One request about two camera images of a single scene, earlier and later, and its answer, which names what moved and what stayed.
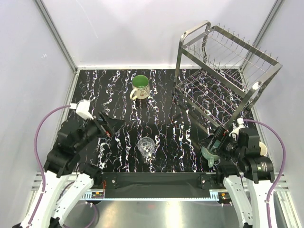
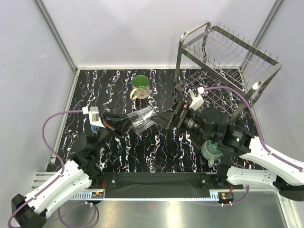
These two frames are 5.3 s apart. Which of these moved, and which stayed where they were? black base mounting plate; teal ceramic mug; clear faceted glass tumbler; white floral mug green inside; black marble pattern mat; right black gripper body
Moved: clear faceted glass tumbler; right black gripper body
Stayed: black base mounting plate; black marble pattern mat; white floral mug green inside; teal ceramic mug
